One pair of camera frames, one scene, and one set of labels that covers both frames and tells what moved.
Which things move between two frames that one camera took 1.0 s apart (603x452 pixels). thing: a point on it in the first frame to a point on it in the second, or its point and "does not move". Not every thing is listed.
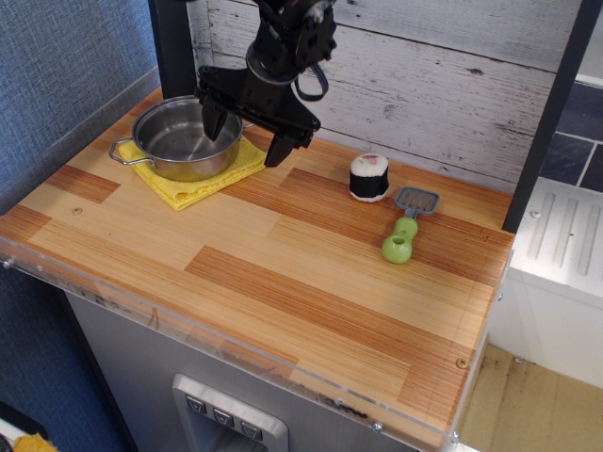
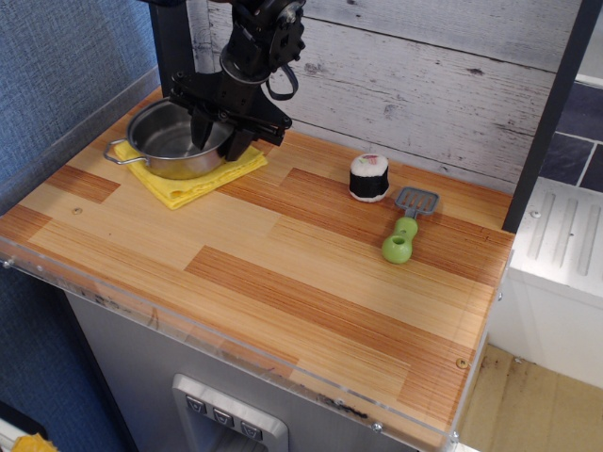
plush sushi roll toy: (368, 179) does not move
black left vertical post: (171, 24) does not move
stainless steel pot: (171, 135) does not move
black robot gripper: (277, 106) to (248, 106)
